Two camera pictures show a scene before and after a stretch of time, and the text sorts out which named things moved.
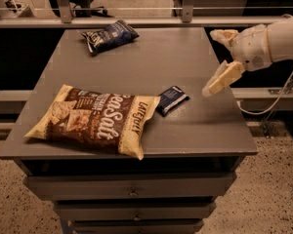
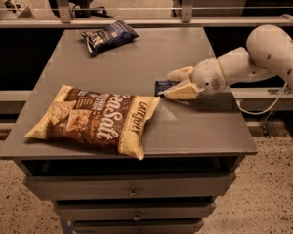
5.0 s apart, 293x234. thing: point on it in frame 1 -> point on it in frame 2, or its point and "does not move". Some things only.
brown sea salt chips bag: [117, 122] does not move
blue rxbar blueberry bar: [171, 98] -> [161, 86]
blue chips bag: [112, 35] does not move
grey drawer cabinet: [190, 157] does not move
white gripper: [251, 48] -> [209, 74]
